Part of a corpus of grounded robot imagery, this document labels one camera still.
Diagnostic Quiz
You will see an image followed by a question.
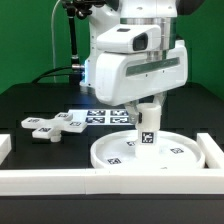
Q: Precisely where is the white cable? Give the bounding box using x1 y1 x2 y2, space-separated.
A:
50 0 63 83

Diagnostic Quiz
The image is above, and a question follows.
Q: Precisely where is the black cable bundle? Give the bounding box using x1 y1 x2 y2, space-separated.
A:
31 65 85 84

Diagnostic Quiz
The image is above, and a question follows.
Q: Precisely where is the white cross-shaped table base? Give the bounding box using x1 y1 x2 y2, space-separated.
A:
21 112 87 143

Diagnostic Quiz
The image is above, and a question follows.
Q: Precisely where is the white marker sheet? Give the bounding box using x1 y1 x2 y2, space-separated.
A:
69 109 130 125

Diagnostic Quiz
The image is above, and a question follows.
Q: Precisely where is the white round table top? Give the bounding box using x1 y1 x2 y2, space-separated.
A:
90 130 205 171

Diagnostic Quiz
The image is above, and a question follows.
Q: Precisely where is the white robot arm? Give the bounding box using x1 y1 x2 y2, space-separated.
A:
80 0 205 124

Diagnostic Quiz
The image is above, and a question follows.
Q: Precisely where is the white U-shaped fence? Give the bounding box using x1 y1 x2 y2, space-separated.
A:
0 133 224 196

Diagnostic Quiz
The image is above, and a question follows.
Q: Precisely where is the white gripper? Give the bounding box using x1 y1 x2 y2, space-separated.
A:
95 40 188 125

